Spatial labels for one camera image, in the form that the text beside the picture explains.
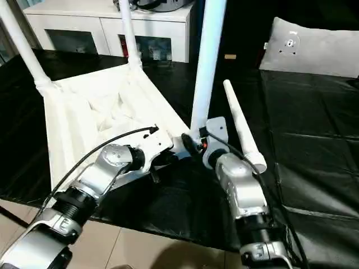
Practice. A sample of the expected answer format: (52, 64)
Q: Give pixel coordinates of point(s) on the white plastic table leg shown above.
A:
(25, 47)
(130, 36)
(207, 56)
(238, 112)

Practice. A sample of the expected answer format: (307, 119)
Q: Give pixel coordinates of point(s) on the white plastic table top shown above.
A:
(70, 126)

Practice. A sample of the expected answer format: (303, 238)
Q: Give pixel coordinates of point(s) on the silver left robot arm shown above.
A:
(98, 173)

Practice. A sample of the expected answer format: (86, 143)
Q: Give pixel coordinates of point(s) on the black mat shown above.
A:
(308, 126)

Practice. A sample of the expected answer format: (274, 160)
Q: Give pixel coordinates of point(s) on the black case with gold label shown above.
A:
(246, 33)

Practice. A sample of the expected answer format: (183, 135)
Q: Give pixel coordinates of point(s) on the grey pillow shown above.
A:
(314, 50)

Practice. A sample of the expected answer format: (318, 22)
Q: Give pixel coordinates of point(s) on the white glass-door cabinet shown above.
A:
(84, 19)

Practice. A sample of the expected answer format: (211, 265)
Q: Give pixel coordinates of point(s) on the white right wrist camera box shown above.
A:
(217, 131)

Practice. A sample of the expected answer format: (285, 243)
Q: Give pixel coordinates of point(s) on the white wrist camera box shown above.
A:
(217, 131)
(157, 143)

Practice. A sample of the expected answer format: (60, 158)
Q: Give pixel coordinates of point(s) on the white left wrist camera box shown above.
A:
(157, 143)

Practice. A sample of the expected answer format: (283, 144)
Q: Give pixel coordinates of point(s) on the black metal table frame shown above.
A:
(14, 215)

